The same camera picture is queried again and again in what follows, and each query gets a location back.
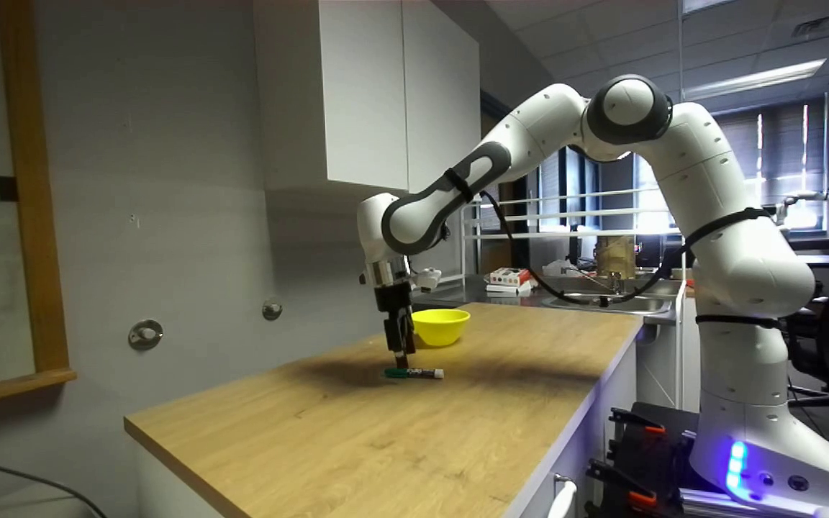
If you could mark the yellow plastic bowl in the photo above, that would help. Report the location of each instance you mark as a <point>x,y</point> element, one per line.
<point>441,325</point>

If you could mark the metal wall hook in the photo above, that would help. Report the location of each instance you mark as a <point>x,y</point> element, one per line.
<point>146,334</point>

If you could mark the black and orange clamp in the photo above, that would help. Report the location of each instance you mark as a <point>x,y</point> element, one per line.
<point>646,464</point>

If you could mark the green and white marker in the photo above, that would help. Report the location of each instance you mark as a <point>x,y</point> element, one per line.
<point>415,371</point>

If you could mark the round metal wall knob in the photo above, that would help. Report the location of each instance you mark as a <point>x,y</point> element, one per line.
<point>273,311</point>

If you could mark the wooden framed whiteboard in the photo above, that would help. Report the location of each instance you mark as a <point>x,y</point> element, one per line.
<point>37,223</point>

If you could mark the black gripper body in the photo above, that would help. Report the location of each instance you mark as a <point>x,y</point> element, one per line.
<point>395,305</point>

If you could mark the ceiling fluorescent light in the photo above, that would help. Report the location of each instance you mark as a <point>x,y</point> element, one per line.
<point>752,81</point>

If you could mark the white wall cabinet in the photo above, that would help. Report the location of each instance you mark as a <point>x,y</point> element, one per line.
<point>365,94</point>

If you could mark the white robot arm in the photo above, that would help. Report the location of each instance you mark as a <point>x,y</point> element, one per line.
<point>746,278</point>

